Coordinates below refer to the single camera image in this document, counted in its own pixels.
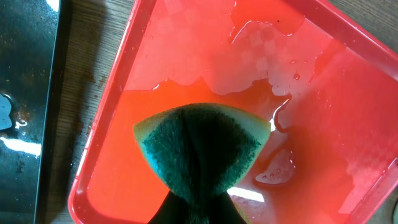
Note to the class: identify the red plastic tray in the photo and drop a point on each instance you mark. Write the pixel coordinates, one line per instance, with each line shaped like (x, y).
(327, 87)

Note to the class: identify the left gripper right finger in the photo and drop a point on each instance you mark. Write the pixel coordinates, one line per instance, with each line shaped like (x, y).
(218, 209)

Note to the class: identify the black metal tray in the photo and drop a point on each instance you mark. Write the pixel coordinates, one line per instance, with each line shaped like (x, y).
(34, 42)

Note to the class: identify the green yellow sponge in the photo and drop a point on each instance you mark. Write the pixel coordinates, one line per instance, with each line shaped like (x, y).
(201, 150)

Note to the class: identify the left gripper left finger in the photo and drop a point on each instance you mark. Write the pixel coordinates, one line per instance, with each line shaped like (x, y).
(174, 210)

